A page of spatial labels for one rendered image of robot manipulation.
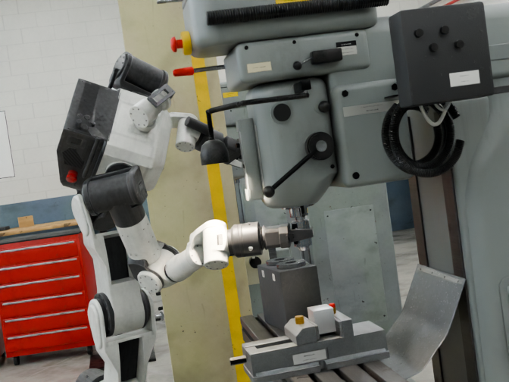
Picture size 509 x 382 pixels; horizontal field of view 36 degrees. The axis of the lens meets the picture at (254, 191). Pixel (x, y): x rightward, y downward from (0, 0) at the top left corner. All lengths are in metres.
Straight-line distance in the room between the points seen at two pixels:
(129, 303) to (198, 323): 1.31
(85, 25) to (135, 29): 7.41
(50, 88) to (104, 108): 8.83
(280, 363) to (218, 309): 1.89
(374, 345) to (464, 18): 0.81
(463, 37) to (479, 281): 0.62
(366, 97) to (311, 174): 0.24
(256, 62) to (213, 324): 2.10
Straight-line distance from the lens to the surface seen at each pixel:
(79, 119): 2.20
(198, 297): 3.80
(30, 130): 11.08
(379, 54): 2.03
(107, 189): 2.12
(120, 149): 2.19
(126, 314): 2.54
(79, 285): 6.53
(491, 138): 2.05
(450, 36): 1.81
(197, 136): 2.62
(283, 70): 1.94
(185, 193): 3.74
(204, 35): 1.93
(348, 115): 1.97
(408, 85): 1.77
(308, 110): 1.97
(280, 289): 2.35
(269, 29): 1.94
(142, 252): 2.22
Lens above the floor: 1.47
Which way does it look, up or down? 3 degrees down
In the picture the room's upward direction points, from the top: 8 degrees counter-clockwise
